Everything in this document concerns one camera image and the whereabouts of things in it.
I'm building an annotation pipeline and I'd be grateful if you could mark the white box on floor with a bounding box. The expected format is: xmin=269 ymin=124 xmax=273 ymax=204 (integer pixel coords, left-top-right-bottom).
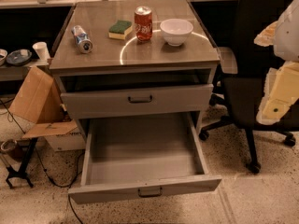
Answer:
xmin=45 ymin=128 xmax=85 ymax=151

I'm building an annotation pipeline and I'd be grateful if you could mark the red soda can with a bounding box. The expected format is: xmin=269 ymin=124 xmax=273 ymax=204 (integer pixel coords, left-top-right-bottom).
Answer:
xmin=135 ymin=6 xmax=152 ymax=41

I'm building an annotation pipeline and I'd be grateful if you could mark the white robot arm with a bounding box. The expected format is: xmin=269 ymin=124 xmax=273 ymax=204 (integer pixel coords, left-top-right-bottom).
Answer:
xmin=254 ymin=0 xmax=299 ymax=125

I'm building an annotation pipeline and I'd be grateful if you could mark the black office chair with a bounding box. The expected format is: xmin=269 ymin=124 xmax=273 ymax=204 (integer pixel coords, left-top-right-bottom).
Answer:
xmin=199 ymin=0 xmax=299 ymax=173

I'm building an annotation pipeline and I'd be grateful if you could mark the blue silver lying can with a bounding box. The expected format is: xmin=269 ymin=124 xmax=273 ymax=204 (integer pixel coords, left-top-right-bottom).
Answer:
xmin=71 ymin=25 xmax=93 ymax=54

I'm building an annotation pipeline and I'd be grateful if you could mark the black metal stand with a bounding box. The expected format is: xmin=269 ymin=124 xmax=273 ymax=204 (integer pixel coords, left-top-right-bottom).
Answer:
xmin=0 ymin=138 xmax=37 ymax=189

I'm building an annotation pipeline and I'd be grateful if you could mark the dark blue dish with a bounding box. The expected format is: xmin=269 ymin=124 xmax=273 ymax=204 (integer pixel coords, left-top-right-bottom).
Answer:
xmin=6 ymin=49 xmax=32 ymax=66

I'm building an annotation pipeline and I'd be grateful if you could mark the grey drawer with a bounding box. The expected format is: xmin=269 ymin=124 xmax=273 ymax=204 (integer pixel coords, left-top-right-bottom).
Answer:
xmin=62 ymin=70 xmax=212 ymax=119
xmin=69 ymin=113 xmax=221 ymax=204

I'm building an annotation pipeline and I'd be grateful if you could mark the brown cardboard box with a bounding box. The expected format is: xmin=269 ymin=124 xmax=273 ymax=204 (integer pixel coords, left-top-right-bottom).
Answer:
xmin=9 ymin=66 xmax=77 ymax=138

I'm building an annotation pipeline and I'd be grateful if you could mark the grey drawer cabinet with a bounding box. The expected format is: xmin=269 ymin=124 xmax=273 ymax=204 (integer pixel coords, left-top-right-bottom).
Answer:
xmin=50 ymin=0 xmax=219 ymax=134

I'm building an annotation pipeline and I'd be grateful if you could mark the white bowl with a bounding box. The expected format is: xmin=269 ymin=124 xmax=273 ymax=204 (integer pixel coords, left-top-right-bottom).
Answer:
xmin=160 ymin=19 xmax=193 ymax=47

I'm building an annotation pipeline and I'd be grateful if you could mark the grey bottom drawer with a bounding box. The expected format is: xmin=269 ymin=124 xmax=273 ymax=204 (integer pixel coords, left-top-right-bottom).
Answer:
xmin=69 ymin=113 xmax=221 ymax=204

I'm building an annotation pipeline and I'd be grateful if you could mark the white paper cup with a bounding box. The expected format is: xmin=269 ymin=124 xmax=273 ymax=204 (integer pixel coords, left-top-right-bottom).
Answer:
xmin=33 ymin=42 xmax=50 ymax=61

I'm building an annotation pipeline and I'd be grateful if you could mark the grey middle drawer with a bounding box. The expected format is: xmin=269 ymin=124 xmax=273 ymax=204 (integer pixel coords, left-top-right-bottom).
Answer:
xmin=62 ymin=70 xmax=212 ymax=119

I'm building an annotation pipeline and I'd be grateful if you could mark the black floor cable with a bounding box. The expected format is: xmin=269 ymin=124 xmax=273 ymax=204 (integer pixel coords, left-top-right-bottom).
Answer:
xmin=0 ymin=98 xmax=86 ymax=224

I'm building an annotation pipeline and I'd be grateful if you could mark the green yellow sponge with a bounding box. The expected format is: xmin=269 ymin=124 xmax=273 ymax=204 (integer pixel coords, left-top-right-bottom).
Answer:
xmin=108 ymin=21 xmax=133 ymax=40

